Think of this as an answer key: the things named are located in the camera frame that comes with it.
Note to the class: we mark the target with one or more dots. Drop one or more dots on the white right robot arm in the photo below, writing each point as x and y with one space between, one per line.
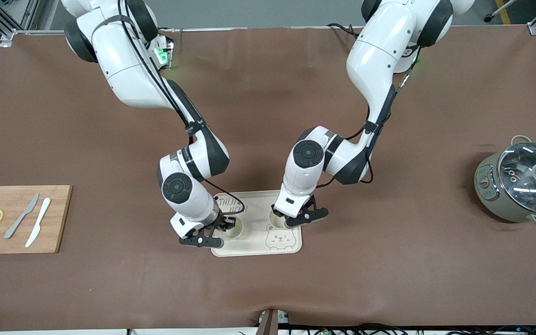
123 60

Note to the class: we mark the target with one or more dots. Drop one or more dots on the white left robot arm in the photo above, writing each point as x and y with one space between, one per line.
379 46

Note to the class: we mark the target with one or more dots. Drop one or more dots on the cream tray with bear print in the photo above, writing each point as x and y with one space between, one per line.
249 249

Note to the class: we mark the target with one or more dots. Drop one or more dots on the wooden cutting board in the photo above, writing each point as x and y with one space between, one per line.
58 223

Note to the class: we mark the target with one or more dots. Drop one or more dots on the white plastic knife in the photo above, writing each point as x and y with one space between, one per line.
39 218

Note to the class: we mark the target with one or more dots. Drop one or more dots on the grey plastic knife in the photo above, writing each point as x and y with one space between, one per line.
21 216

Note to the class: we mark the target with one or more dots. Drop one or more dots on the grey-green electric cooking pot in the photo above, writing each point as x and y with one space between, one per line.
489 195

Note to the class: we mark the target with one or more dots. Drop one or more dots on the glass pot lid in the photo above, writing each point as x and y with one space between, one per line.
519 186

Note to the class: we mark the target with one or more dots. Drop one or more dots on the grey aluminium corner bracket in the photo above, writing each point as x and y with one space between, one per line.
283 318

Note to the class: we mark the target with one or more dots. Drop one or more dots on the aluminium camera post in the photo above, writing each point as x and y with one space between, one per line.
268 323

